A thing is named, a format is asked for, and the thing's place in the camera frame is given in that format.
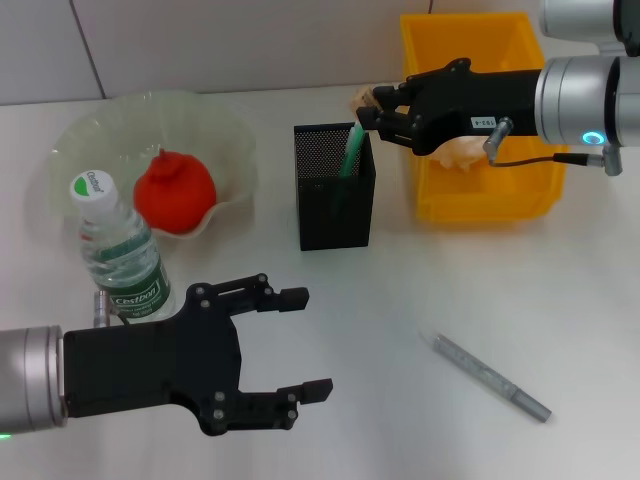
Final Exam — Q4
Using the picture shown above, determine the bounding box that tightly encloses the grey pen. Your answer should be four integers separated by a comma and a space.
422, 330, 554, 425

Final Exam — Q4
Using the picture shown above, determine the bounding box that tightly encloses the white paper ball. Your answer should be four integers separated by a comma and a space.
433, 133, 490, 174

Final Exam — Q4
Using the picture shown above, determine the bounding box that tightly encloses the wrist cable with connector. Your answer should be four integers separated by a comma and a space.
92, 289, 132, 329
481, 116, 624, 177

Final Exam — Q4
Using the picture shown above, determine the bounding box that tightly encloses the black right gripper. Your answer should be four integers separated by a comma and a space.
355, 58, 545, 156

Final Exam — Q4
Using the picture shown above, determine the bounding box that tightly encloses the yellow plastic bin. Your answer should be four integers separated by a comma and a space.
399, 12, 571, 224

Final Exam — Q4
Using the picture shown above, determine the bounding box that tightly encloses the clear green-label water bottle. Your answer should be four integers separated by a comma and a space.
69, 169, 176, 322

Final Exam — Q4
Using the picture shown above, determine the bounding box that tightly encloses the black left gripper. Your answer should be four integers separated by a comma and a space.
62, 273, 311, 437

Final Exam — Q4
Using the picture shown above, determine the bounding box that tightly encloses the left wrist cable with connector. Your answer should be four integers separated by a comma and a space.
92, 289, 132, 329

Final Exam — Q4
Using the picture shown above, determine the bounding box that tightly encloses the green pen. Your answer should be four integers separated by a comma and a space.
338, 121, 369, 179

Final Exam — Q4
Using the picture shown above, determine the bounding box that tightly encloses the black mesh pen holder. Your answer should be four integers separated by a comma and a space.
293, 120, 377, 252

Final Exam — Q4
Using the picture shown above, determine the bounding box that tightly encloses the right wrist cable with connector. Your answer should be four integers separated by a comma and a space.
481, 116, 624, 177

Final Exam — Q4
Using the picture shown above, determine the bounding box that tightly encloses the small beige eraser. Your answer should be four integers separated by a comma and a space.
349, 85, 384, 117

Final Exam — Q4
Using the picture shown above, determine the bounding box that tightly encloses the pale green glass fruit plate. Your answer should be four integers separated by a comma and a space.
47, 89, 259, 242

